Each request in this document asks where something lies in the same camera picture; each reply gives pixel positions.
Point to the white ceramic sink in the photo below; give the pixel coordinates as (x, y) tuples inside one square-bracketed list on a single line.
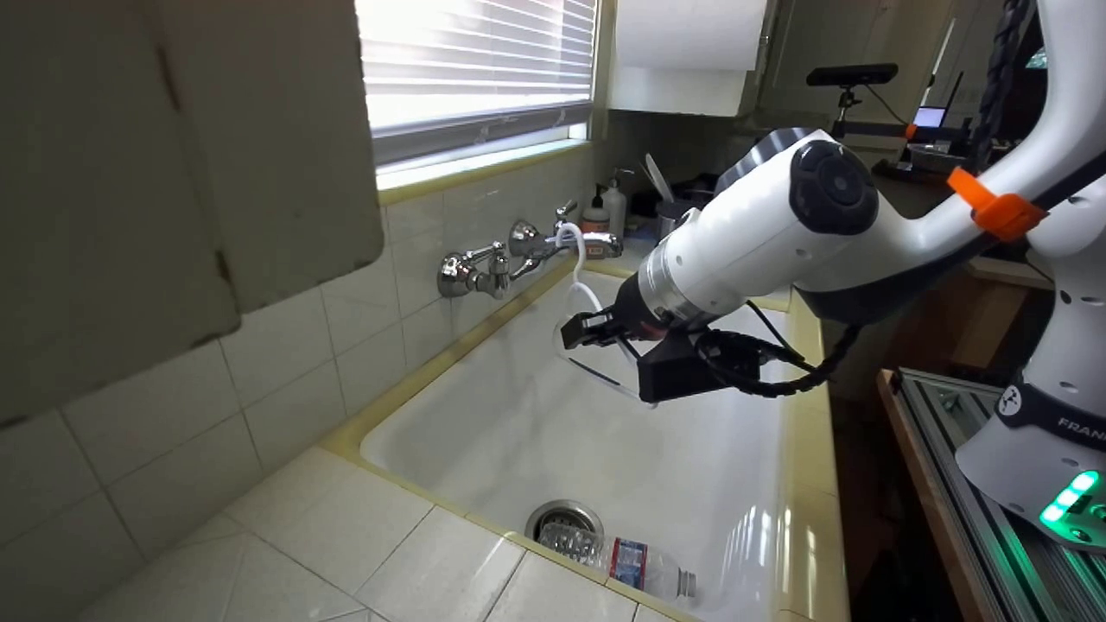
[(517, 425)]

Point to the white upper cabinet right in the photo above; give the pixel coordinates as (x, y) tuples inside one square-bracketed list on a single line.
[(685, 57)]

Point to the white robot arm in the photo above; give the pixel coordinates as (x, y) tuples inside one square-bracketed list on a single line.
[(800, 211)]

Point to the beige upper cabinet left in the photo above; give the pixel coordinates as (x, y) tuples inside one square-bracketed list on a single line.
[(165, 170)]

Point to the metal sink drain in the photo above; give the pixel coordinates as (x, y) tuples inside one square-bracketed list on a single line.
[(570, 530)]

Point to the chrome wall faucet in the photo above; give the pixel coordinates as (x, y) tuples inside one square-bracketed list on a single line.
[(498, 265)]

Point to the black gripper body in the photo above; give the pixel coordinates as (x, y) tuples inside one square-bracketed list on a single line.
[(682, 361)]

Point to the orange cable clamp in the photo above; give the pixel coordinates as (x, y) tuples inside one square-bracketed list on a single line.
[(1003, 214)]

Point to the white dish soap bottle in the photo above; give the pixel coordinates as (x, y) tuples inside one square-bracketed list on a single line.
[(617, 209)]

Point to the white window blinds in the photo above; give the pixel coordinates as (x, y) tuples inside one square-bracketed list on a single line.
[(460, 75)]

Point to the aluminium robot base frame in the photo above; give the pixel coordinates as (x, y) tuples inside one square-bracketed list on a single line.
[(997, 564)]

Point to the camera on tripod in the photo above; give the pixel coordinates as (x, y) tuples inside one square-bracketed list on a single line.
[(852, 76)]

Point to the soap pump bottle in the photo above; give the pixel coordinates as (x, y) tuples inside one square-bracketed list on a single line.
[(595, 227)]

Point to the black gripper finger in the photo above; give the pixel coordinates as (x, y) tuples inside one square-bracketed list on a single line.
[(589, 329)]

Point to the small plastic bottle in sink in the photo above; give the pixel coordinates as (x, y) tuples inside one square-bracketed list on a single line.
[(653, 571)]

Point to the clear plastic clothes hanger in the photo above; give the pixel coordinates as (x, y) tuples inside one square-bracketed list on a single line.
[(582, 287)]

